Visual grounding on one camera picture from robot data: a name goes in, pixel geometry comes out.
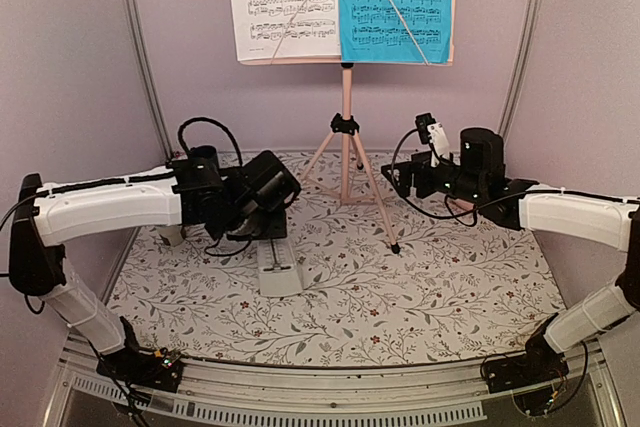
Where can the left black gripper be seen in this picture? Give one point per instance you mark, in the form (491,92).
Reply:
(278,228)

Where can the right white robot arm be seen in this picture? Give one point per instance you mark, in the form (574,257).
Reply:
(522,204)

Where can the blue sheet music page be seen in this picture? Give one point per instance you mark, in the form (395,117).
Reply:
(397,31)

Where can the white sheet music page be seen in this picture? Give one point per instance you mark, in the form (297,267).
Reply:
(286,31)

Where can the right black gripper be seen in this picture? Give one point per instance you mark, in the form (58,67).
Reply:
(420,164)

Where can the right aluminium frame post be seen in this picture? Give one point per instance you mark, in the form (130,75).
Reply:
(518,75)

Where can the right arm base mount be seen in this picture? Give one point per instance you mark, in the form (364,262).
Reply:
(537,364)

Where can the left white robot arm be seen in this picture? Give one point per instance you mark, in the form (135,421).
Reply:
(187,192)

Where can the aluminium frame post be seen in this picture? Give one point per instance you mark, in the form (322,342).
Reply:
(518,75)
(134,21)

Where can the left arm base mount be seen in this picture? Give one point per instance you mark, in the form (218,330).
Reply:
(159,370)

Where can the aluminium front rail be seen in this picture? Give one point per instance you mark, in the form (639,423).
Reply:
(214,393)

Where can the floral table mat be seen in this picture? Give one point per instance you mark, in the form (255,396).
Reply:
(455,291)

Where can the white metronome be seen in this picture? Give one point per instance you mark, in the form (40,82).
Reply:
(278,272)

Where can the white paper cup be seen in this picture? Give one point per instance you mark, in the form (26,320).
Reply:
(171,235)

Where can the left aluminium frame post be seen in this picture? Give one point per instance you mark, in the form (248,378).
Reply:
(134,21)

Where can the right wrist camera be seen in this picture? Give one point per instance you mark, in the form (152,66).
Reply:
(432,133)

